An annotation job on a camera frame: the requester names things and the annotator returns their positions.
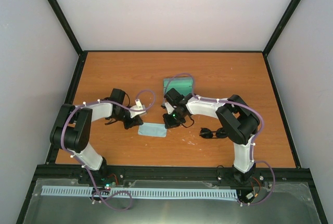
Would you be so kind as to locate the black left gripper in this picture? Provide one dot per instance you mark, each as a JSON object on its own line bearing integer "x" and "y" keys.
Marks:
{"x": 132, "y": 123}

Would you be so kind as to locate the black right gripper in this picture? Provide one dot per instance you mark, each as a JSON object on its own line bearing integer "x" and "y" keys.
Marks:
{"x": 169, "y": 124}

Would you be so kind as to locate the light blue cleaning cloth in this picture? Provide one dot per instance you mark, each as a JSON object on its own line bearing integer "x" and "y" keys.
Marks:
{"x": 152, "y": 130}

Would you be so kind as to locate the black round sunglasses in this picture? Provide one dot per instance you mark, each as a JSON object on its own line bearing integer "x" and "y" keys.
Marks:
{"x": 209, "y": 134}

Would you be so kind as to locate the grey green glasses case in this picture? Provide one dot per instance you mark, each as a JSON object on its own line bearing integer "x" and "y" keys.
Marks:
{"x": 182, "y": 84}

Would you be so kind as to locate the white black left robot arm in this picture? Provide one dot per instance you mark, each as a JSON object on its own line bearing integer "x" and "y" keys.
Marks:
{"x": 71, "y": 130}

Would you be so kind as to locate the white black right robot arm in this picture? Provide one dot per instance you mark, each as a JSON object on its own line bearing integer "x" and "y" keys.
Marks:
{"x": 239, "y": 124}

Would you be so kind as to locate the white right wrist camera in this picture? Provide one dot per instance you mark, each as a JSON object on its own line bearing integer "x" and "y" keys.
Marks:
{"x": 168, "y": 107}

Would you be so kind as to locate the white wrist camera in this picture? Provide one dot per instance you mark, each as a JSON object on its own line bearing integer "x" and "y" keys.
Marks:
{"x": 168, "y": 107}
{"x": 137, "y": 109}

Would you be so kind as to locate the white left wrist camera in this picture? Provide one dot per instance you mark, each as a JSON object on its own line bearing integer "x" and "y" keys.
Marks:
{"x": 137, "y": 109}

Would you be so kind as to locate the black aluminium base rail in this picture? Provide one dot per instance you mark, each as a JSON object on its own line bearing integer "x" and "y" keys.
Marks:
{"x": 123, "y": 174}

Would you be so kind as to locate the light blue slotted cable duct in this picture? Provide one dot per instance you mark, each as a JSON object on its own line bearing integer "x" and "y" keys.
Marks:
{"x": 143, "y": 193}

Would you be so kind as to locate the black left frame post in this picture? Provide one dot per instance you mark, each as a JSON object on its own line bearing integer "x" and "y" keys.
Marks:
{"x": 65, "y": 25}

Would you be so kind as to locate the black frame post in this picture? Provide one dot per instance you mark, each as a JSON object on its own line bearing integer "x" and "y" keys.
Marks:
{"x": 65, "y": 25}
{"x": 291, "y": 8}

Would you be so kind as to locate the black right frame post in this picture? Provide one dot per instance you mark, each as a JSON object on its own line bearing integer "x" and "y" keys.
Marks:
{"x": 291, "y": 8}

